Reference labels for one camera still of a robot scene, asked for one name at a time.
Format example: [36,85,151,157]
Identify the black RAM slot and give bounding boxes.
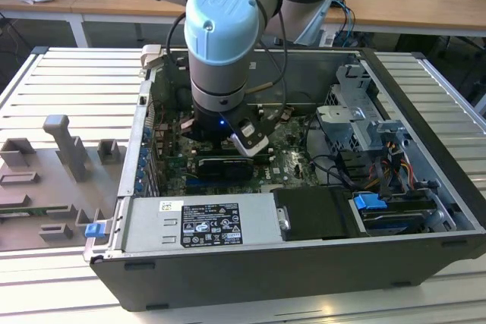
[192,149,275,154]
[192,151,275,157]
[192,154,276,161]
[192,145,275,151]

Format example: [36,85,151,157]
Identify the black graphics card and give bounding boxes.
[197,156,254,183]

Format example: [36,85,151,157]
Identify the green motherboard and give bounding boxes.
[150,103,327,197]

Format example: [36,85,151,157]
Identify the black rating label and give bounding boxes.
[181,203,241,248]

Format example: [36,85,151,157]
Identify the grey power supply unit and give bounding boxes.
[123,193,285,253]

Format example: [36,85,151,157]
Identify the grey metal drive cage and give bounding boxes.
[314,62,413,154]

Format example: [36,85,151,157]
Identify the black plastic shroud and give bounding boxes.
[273,187,360,242]

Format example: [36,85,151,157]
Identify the blue plastic latch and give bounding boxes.
[85,222,105,240]

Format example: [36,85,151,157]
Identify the black open PC case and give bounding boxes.
[89,43,486,312]

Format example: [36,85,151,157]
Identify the wooden desk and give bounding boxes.
[0,0,486,49]

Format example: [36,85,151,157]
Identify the grey parts rack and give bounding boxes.
[0,113,128,253]

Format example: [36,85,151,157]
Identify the blue disk carrier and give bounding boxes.
[352,193,387,212]

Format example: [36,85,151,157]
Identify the green RAM stick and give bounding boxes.
[0,206,50,217]

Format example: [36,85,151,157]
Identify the black hard disk drive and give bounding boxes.
[360,202,436,237]

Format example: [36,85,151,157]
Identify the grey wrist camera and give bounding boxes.
[179,116,199,136]

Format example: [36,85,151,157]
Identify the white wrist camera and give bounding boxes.
[229,121,271,158]

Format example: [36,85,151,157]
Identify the red black twisted wire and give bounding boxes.
[151,99,169,130]

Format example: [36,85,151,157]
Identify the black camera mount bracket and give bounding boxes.
[242,110,282,140]

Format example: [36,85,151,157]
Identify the copper cable sleeve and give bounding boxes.
[245,80,275,94]

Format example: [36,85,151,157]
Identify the grey case release handle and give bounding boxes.
[139,44,165,71]

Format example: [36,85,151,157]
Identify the black camera cable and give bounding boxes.
[257,0,289,130]
[166,12,189,74]

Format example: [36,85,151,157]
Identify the black round cable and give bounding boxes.
[305,115,356,190]

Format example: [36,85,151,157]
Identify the silver metal handle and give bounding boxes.
[276,205,292,231]

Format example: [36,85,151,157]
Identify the blue cable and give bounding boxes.
[333,0,357,50]

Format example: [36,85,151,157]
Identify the coloured power wire bundle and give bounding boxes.
[364,140,415,197]

